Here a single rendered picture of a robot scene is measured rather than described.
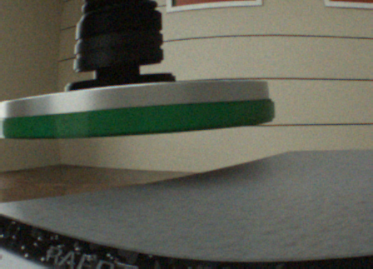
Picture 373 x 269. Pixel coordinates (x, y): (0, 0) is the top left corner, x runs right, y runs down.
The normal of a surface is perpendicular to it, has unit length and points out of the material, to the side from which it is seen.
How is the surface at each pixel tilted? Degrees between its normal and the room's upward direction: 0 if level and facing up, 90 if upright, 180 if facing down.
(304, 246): 0
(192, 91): 90
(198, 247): 0
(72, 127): 90
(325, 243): 0
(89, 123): 90
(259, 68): 90
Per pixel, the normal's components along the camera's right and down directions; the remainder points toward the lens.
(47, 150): 0.83, -0.01
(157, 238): -0.05, -1.00
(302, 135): -0.56, 0.07
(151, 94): 0.29, 0.04
